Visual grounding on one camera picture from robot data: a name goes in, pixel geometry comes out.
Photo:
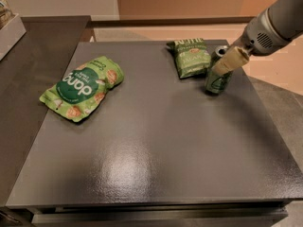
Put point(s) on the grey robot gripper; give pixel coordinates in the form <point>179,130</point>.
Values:
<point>258,39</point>

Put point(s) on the green soda can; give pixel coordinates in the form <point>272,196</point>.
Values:
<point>214,83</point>

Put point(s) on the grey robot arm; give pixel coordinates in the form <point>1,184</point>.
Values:
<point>287,18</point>

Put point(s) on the green jalapeno chip bag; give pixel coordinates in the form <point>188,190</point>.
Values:
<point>191,57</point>

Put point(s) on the green Dang rice chip bag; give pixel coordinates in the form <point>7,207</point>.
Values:
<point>79,93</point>

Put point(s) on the white box on counter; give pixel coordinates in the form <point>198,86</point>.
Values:
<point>11,34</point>

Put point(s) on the snack items in box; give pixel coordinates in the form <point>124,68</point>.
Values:
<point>6,13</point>

